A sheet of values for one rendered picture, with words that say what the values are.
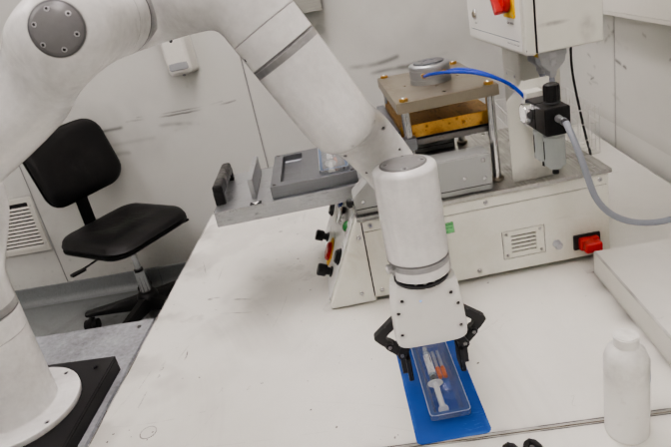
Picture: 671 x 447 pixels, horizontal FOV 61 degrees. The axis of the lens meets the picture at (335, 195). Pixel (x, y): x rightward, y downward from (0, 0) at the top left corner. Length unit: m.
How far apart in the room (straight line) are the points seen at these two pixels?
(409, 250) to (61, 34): 0.47
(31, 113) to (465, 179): 0.68
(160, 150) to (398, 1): 1.31
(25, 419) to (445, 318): 0.66
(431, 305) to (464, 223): 0.30
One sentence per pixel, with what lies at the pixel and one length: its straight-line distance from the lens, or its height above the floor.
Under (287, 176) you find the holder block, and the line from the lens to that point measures 1.15.
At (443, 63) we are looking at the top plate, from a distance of 1.11.
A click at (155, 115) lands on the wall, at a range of 2.84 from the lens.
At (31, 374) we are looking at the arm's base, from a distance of 1.03.
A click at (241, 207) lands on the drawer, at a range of 1.08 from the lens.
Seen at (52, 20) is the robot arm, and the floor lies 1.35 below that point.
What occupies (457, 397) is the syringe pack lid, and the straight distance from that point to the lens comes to 0.85.
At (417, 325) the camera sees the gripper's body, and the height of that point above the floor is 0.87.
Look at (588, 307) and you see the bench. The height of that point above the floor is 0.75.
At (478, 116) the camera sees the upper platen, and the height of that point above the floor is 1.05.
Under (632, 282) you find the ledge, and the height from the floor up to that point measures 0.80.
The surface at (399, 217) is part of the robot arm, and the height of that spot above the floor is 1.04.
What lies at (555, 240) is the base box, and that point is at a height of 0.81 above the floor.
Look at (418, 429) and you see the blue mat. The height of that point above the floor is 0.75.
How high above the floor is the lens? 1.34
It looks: 21 degrees down
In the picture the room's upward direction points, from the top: 12 degrees counter-clockwise
